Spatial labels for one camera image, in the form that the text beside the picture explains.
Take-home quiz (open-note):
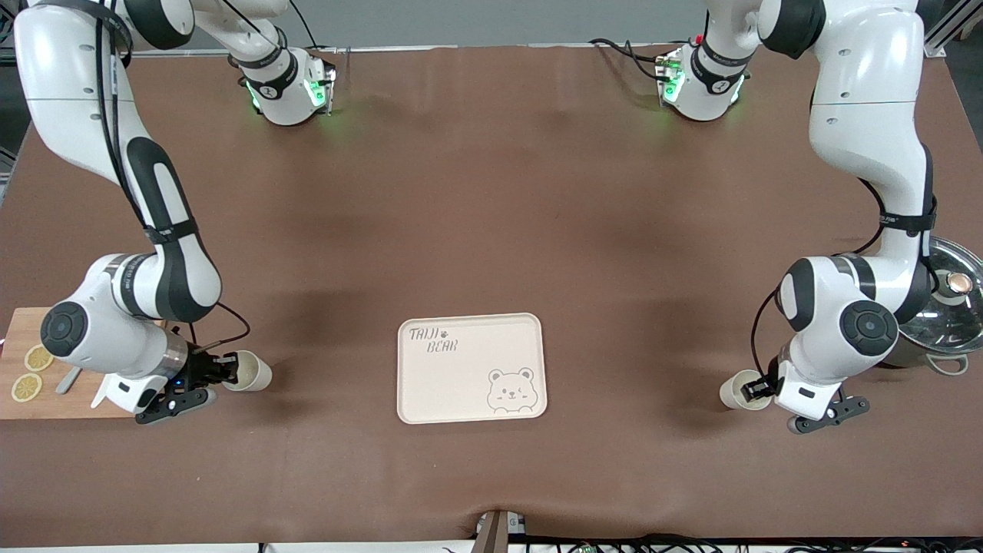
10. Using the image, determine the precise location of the grey metal table bracket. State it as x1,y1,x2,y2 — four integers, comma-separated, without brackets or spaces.
470,509,528,553

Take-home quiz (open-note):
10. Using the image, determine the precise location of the glass pot lid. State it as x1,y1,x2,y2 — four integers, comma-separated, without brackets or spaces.
899,237,983,356

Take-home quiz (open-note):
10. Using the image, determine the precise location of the bamboo cutting board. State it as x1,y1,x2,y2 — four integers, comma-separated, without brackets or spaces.
0,307,168,420

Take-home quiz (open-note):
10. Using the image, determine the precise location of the white IKEA cup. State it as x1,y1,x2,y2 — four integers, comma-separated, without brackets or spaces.
221,350,273,392
719,369,773,412

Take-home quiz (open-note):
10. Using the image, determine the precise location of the beige bear print tray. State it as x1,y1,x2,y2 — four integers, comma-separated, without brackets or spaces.
396,313,548,425

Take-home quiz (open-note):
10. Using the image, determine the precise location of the black base power cable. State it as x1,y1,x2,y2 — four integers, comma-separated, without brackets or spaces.
587,37,680,81
288,0,322,51

